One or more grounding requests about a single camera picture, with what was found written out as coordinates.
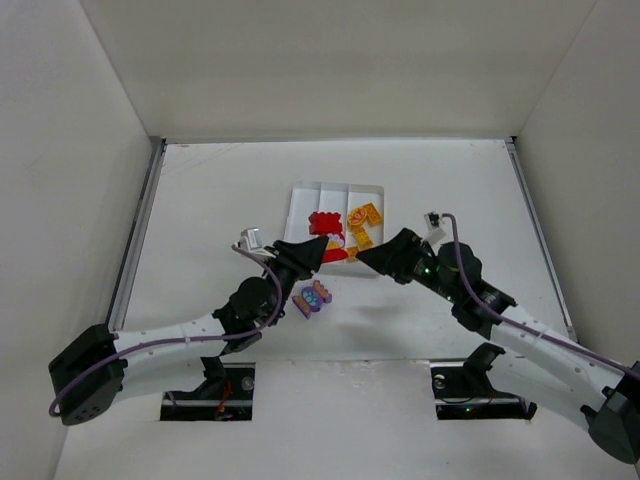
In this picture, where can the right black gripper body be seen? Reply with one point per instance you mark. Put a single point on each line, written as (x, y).
(403, 257)

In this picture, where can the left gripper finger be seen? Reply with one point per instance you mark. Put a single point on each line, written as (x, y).
(288, 248)
(311, 258)

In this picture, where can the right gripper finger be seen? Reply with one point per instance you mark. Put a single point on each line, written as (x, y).
(395, 246)
(381, 261)

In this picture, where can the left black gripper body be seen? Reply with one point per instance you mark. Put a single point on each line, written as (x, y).
(288, 257)

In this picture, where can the red lego stack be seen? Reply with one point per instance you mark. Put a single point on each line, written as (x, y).
(329, 225)

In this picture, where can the yellow lego bricks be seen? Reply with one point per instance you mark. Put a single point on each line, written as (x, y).
(364, 237)

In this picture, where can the yellow round printed lego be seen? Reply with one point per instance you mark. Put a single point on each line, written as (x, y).
(357, 217)

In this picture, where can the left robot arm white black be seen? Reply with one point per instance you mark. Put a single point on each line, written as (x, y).
(102, 367)

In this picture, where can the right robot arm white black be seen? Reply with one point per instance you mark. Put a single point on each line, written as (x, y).
(520, 355)

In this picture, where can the purple lego stack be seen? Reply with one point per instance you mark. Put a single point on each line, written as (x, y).
(312, 298)

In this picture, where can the white three-compartment tray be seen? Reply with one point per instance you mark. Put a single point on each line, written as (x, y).
(330, 197)

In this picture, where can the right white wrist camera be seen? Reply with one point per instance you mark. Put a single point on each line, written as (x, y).
(435, 230)

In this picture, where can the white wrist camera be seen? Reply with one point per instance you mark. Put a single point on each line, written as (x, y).
(435, 230)
(250, 240)

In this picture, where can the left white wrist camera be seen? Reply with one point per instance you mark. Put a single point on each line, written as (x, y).
(250, 240)

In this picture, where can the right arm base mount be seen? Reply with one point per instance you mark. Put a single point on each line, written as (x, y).
(462, 390)

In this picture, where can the right aluminium rail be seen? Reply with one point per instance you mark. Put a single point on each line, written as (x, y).
(511, 147)

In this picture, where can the aluminium rail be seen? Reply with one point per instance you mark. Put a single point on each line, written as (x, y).
(511, 147)
(116, 314)

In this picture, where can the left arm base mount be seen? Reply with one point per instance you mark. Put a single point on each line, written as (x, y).
(225, 395)

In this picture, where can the left aluminium rail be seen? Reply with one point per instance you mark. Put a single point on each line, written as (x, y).
(116, 314)

